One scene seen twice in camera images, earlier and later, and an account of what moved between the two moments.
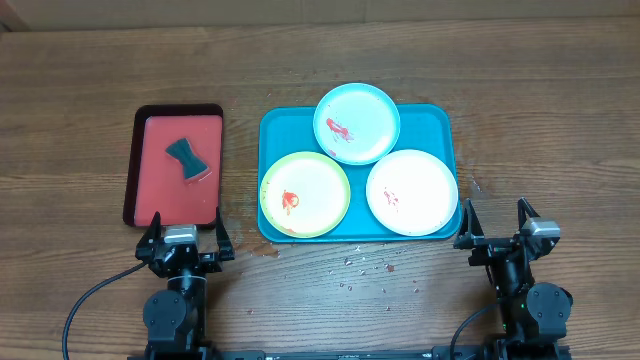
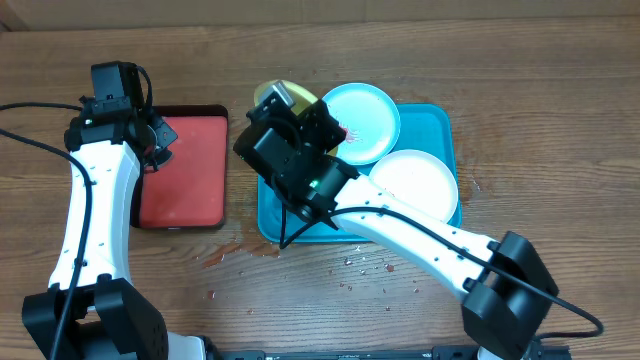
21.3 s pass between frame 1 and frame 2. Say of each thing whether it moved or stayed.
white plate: stayed
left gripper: moved
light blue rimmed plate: stayed
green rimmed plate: moved
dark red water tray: stayed
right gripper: moved
